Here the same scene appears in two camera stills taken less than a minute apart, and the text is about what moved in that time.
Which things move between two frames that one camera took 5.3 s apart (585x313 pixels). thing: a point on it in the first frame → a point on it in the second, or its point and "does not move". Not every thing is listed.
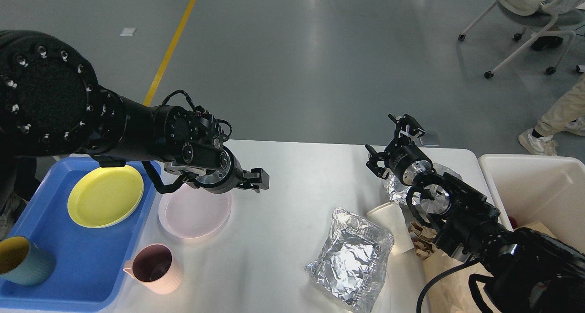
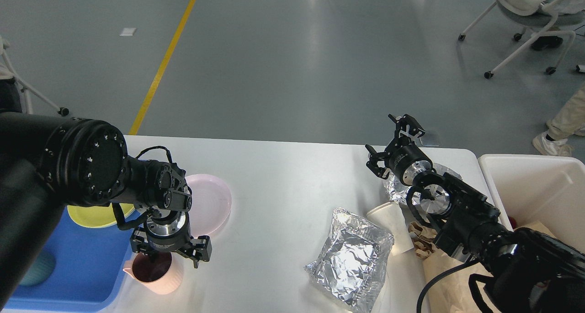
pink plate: x=191 y=212 does not move
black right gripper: x=404 y=160 does not move
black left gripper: x=229 y=177 → x=171 y=236
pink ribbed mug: x=154 y=265 does not move
